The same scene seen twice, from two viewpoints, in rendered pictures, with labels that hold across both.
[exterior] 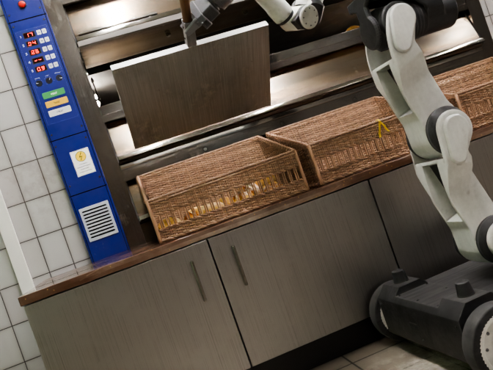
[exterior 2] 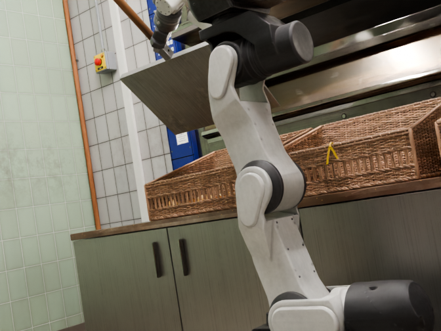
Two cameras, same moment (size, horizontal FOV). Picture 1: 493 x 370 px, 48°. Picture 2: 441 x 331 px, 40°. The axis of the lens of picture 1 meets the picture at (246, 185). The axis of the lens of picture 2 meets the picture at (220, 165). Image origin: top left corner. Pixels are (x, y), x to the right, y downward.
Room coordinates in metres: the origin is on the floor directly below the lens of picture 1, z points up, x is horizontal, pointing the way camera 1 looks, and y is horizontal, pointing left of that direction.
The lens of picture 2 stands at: (0.54, -1.79, 0.60)
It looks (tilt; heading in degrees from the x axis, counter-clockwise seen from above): 4 degrees up; 51
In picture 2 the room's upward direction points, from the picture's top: 9 degrees counter-clockwise
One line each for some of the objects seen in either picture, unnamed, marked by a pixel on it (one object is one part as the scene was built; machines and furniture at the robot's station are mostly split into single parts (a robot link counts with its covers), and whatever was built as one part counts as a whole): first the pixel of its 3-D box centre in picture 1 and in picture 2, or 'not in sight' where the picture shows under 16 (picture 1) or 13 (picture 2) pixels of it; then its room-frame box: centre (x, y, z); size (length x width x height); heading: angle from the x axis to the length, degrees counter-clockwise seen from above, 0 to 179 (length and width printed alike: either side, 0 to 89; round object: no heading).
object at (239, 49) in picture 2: (390, 26); (241, 63); (1.67, -0.56, 0.98); 0.14 x 0.13 x 0.12; 13
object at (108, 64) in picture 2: not in sight; (104, 62); (2.16, 1.05, 1.46); 0.10 x 0.07 x 0.10; 102
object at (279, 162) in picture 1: (216, 182); (231, 174); (2.13, 0.11, 0.72); 0.56 x 0.49 x 0.28; 100
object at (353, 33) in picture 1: (293, 53); (373, 34); (2.53, -0.40, 1.16); 1.80 x 0.06 x 0.04; 102
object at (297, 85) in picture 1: (305, 81); (377, 69); (2.51, -0.41, 1.02); 1.79 x 0.11 x 0.19; 102
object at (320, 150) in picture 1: (351, 135); (361, 147); (2.25, -0.47, 0.72); 0.56 x 0.49 x 0.28; 102
